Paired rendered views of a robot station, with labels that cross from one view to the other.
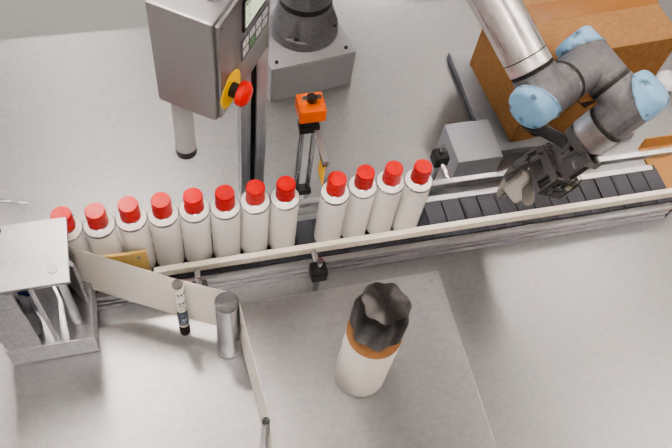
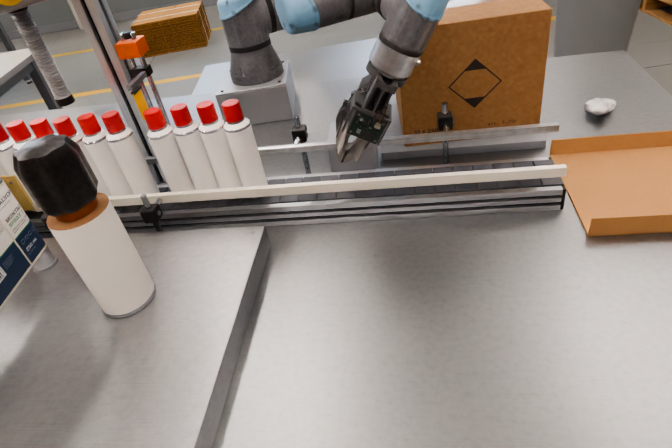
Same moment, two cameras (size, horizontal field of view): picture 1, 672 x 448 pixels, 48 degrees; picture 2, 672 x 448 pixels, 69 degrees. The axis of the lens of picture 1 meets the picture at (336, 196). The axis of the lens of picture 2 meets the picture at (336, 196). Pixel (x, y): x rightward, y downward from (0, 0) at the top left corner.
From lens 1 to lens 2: 1.04 m
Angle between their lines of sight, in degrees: 31
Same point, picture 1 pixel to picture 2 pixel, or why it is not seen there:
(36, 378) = not seen: outside the picture
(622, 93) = not seen: outside the picture
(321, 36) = (257, 71)
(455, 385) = (211, 321)
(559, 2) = not seen: hidden behind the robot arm
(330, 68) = (267, 99)
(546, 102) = not seen: outside the picture
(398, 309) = (42, 149)
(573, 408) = (354, 380)
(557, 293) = (396, 265)
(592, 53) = not seen: outside the picture
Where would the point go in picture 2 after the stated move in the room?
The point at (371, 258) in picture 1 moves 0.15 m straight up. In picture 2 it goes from (219, 217) to (195, 155)
